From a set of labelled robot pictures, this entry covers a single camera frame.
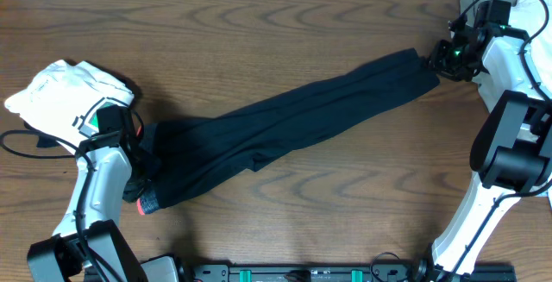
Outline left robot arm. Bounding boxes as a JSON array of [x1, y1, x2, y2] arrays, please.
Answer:
[[27, 131, 179, 281]]

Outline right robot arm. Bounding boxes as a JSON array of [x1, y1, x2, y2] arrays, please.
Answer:
[[411, 22, 551, 281]]

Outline folded white graphic t-shirt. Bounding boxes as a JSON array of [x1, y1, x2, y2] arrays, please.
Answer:
[[4, 60, 135, 146]]

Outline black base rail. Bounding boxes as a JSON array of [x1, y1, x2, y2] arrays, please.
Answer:
[[181, 252, 518, 282]]

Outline black leggings red waistband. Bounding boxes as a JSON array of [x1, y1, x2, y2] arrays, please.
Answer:
[[137, 48, 439, 215]]

